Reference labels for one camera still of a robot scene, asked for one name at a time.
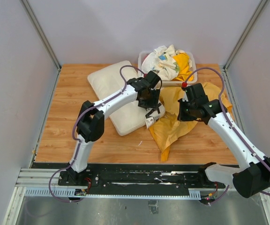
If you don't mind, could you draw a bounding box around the yellow pillowcase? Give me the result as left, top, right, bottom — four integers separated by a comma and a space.
148, 82, 233, 162

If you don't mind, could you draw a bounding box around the white pillow with bear print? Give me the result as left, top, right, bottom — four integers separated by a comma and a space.
88, 60, 165, 136

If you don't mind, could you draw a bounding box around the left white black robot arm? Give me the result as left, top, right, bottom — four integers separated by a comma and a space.
66, 71, 162, 186

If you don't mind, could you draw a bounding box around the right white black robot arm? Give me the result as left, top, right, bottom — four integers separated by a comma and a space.
178, 82, 270, 198

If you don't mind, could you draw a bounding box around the translucent plastic bin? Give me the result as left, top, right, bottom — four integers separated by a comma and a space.
137, 50, 198, 89

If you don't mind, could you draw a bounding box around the white printed cloth in bin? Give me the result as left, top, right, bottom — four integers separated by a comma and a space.
142, 45, 193, 81

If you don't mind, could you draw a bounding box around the yellow cloth in bin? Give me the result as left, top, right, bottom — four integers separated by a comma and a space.
173, 52, 192, 81

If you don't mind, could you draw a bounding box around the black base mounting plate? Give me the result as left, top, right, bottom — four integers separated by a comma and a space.
58, 164, 225, 194

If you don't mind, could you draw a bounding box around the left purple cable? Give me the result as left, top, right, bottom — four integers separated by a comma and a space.
48, 65, 147, 203

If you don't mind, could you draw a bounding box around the purple cable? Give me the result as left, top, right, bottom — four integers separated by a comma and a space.
48, 65, 147, 203
181, 67, 270, 207

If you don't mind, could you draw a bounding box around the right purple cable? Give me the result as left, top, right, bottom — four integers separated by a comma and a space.
181, 67, 270, 207

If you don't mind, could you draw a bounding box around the right aluminium frame post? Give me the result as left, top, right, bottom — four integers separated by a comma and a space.
223, 0, 270, 70

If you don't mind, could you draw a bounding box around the aluminium frame post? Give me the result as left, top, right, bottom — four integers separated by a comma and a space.
20, 0, 62, 70
223, 0, 270, 70

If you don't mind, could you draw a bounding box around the grey slotted cable duct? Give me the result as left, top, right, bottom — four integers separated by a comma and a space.
25, 187, 202, 200

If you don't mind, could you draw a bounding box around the left aluminium frame post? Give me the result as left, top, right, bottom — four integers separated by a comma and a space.
20, 0, 62, 70

